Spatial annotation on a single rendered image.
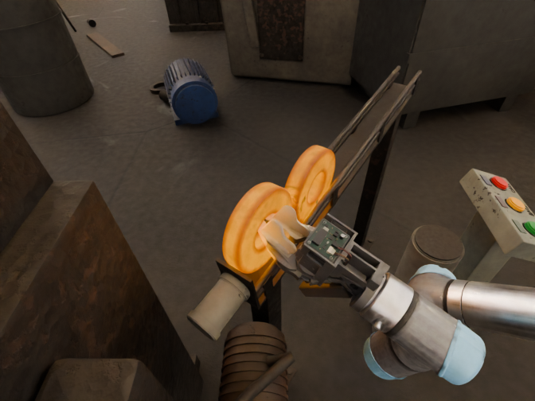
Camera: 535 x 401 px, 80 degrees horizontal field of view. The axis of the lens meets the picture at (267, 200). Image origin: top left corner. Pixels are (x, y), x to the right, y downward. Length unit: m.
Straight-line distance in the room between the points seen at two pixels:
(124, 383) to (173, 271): 1.07
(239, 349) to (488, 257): 0.66
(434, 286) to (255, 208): 0.34
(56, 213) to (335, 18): 2.30
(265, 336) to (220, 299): 0.18
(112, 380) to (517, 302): 0.53
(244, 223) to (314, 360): 0.82
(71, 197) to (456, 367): 0.53
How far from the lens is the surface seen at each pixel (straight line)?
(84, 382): 0.41
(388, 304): 0.47
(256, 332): 0.67
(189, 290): 1.37
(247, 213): 0.47
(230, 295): 0.53
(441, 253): 0.87
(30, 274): 0.42
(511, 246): 0.85
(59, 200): 0.49
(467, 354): 0.51
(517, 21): 2.40
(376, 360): 0.60
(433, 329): 0.49
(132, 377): 0.40
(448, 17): 2.08
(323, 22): 2.57
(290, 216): 0.50
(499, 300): 0.60
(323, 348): 1.24
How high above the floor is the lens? 1.15
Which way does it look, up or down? 45 degrees down
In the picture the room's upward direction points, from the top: 3 degrees counter-clockwise
